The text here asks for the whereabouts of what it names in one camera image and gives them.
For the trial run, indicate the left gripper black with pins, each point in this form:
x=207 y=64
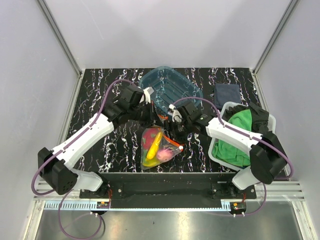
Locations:
x=153 y=119

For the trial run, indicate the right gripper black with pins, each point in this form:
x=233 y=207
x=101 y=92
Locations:
x=170 y=125

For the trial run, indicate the clear zip top bag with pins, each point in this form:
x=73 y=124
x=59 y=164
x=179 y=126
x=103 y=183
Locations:
x=165 y=143

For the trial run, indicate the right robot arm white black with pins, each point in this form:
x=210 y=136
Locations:
x=267 y=157

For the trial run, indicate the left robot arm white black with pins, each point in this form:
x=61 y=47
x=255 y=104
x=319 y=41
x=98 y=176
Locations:
x=56 y=166

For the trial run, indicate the red fake fruit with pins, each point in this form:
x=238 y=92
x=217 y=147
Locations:
x=148 y=137

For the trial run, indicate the purple fake fruit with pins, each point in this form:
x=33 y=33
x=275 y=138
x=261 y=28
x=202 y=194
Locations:
x=165 y=155

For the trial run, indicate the yellow fake banana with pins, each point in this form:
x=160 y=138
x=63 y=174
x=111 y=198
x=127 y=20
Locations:
x=154 y=146

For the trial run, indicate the orange fake fruit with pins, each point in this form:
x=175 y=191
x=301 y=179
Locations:
x=150 y=163

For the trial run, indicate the teal plastic container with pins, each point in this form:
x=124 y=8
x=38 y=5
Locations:
x=170 y=85

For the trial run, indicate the green cloth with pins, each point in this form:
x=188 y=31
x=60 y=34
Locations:
x=227 y=152

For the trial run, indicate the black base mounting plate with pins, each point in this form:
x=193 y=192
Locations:
x=196 y=190

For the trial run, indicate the navy folded cloth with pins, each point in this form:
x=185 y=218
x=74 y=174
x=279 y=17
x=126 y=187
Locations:
x=224 y=93

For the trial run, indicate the black cloth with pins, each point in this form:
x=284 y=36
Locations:
x=251 y=118

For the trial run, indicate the white plastic basket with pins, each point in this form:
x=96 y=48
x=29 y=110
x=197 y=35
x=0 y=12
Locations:
x=271 y=127

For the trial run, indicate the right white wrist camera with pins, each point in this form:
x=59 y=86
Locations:
x=176 y=116

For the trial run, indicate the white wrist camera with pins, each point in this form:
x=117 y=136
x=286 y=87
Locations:
x=176 y=116
x=148 y=91

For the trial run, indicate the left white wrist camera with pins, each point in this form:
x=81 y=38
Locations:
x=148 y=91

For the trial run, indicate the left aluminium frame post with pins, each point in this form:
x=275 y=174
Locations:
x=59 y=36

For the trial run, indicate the aluminium frame post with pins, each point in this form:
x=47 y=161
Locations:
x=59 y=36
x=276 y=33

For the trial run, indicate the right aluminium frame post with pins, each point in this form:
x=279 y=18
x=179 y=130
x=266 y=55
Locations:
x=276 y=33

